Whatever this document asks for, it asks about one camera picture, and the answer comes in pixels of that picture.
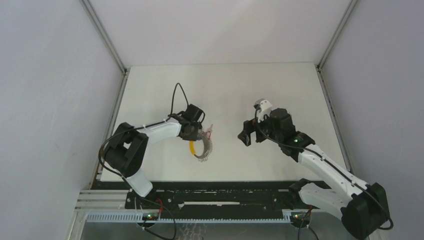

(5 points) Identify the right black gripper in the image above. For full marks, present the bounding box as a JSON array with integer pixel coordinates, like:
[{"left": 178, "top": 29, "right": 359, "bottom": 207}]
[{"left": 238, "top": 110, "right": 282, "bottom": 147}]

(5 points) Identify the metal keyring with small rings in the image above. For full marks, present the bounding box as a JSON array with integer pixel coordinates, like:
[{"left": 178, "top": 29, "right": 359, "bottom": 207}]
[{"left": 189, "top": 124, "right": 213, "bottom": 163}]

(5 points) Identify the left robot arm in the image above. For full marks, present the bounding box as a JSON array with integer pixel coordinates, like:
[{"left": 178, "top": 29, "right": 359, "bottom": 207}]
[{"left": 98, "top": 104, "right": 205, "bottom": 209}]

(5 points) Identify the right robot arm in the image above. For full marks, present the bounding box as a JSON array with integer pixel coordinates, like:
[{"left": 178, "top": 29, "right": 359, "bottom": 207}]
[{"left": 237, "top": 103, "right": 395, "bottom": 240}]

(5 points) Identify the left camera cable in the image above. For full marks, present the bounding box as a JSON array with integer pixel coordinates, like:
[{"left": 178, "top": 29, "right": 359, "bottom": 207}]
[{"left": 97, "top": 82, "right": 206, "bottom": 180}]

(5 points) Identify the camera cable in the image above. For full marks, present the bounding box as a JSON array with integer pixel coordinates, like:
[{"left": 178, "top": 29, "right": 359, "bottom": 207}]
[
  {"left": 254, "top": 109, "right": 394, "bottom": 231},
  {"left": 97, "top": 82, "right": 206, "bottom": 180}
]

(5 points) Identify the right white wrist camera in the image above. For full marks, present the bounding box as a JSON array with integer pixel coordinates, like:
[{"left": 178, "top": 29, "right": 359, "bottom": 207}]
[{"left": 254, "top": 98, "right": 273, "bottom": 123}]

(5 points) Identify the right camera cable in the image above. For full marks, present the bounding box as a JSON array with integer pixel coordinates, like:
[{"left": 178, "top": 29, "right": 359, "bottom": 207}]
[{"left": 254, "top": 109, "right": 394, "bottom": 231}]

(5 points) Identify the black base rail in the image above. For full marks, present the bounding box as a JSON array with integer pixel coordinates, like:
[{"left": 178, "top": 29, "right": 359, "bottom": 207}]
[{"left": 124, "top": 180, "right": 309, "bottom": 221}]

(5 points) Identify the white cable duct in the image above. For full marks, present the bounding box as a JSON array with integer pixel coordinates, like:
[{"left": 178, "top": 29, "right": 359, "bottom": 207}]
[{"left": 85, "top": 211, "right": 299, "bottom": 224}]

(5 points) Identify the left aluminium frame post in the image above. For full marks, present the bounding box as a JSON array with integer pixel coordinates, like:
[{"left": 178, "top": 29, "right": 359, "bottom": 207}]
[{"left": 67, "top": 0, "right": 130, "bottom": 240}]

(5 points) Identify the aluminium frame post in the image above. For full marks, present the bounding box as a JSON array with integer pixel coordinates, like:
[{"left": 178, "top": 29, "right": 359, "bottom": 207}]
[
  {"left": 67, "top": 0, "right": 130, "bottom": 240},
  {"left": 316, "top": 0, "right": 377, "bottom": 183}
]

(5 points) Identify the right aluminium frame post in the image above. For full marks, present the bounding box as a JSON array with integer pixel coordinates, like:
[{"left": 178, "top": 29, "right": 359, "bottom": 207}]
[{"left": 316, "top": 0, "right": 377, "bottom": 183}]

